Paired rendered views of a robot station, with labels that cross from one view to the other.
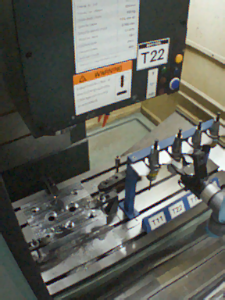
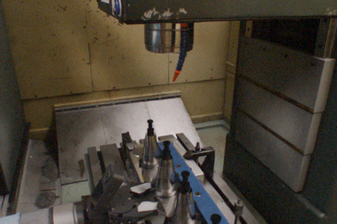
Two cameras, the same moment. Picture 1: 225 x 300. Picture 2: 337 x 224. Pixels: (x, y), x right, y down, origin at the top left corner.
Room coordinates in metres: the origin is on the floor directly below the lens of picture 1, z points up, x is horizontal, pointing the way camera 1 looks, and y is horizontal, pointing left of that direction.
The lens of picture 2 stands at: (0.98, -0.74, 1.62)
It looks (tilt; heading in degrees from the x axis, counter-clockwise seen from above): 24 degrees down; 104
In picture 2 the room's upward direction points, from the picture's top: straight up
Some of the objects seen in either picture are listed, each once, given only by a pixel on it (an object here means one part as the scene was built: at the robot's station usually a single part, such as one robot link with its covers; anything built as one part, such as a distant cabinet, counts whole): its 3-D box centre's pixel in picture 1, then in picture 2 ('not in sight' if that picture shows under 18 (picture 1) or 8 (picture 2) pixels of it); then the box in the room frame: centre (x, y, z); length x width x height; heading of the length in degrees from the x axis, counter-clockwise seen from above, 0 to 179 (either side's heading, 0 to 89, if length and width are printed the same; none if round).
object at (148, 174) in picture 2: (164, 158); (157, 174); (0.83, -0.20, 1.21); 0.07 x 0.05 x 0.01; 32
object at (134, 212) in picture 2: not in sight; (137, 211); (0.81, -0.31, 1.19); 0.09 x 0.05 x 0.02; 19
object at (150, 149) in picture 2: (154, 154); (150, 146); (0.80, -0.15, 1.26); 0.04 x 0.04 x 0.07
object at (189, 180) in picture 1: (195, 180); (107, 216); (0.75, -0.31, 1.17); 0.12 x 0.08 x 0.09; 32
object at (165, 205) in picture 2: (185, 148); (174, 205); (0.89, -0.29, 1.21); 0.07 x 0.05 x 0.01; 32
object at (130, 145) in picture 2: (35, 248); (128, 145); (0.56, 0.29, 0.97); 0.13 x 0.03 x 0.15; 122
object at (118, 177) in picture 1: (121, 179); not in sight; (0.97, -0.04, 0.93); 0.26 x 0.05 x 0.06; 127
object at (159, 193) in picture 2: (176, 152); (165, 187); (0.86, -0.24, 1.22); 0.06 x 0.06 x 0.03
